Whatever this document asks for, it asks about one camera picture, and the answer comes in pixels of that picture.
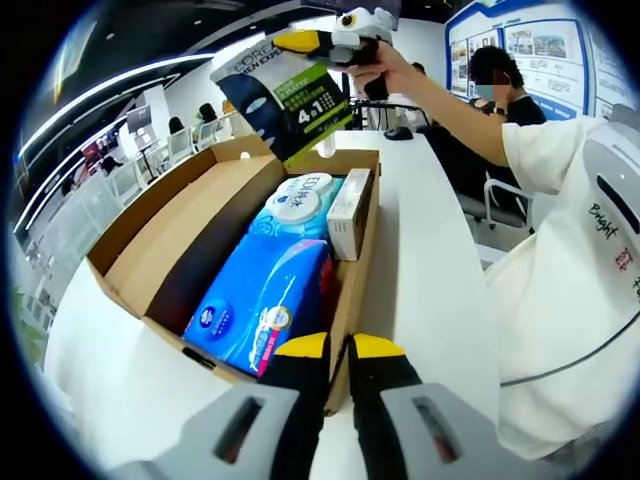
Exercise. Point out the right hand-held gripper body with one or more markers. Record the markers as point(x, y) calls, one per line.
point(370, 25)

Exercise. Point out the person's white shirt torso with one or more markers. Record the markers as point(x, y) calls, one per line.
point(550, 300)

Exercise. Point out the silver and dark foil pouch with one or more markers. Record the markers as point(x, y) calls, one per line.
point(280, 110)

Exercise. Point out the blue soft tissue pack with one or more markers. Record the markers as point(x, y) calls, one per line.
point(250, 300)

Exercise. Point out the green potted plant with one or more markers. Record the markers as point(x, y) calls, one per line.
point(27, 325)

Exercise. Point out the brown cardboard shoe box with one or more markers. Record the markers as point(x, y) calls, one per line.
point(165, 235)

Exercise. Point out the ceiling light strip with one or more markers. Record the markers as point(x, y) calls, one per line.
point(125, 82)

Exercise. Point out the group of white office chairs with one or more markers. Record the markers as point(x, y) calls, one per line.
point(177, 147)

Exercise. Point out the ceiling air conditioner vent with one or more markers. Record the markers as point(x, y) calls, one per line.
point(75, 52)

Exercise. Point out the white grey chest device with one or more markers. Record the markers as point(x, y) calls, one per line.
point(610, 150)

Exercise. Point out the light blue wet wipes pack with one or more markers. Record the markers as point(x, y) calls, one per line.
point(295, 200)

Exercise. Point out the orange brown bag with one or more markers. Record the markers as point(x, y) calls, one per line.
point(228, 106)

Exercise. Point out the grey armrest desk chair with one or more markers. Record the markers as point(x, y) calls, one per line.
point(500, 200)

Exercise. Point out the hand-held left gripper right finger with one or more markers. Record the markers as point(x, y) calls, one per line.
point(380, 390)

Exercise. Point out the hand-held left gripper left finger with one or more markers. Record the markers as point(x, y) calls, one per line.
point(300, 400)

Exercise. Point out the small white carton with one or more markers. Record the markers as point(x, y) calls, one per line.
point(350, 215)

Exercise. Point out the person's right hand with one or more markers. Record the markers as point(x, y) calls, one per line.
point(395, 70)

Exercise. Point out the black computer mouse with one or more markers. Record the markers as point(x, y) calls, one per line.
point(399, 134)

